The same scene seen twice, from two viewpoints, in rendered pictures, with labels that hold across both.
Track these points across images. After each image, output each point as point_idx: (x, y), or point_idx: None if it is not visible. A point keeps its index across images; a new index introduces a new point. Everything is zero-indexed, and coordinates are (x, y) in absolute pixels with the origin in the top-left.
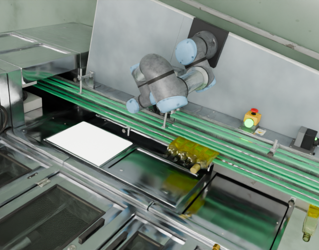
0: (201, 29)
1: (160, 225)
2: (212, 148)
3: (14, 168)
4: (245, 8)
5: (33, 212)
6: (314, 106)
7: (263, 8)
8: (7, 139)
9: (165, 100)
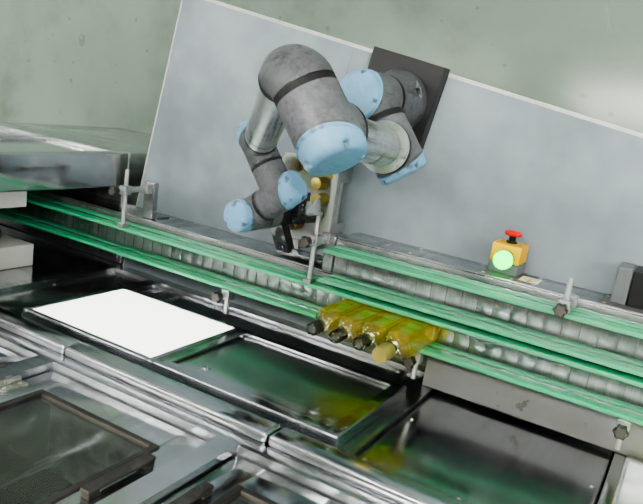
0: (390, 67)
1: (298, 477)
2: (422, 317)
3: None
4: (476, 79)
5: None
6: None
7: (511, 76)
8: None
9: (317, 131)
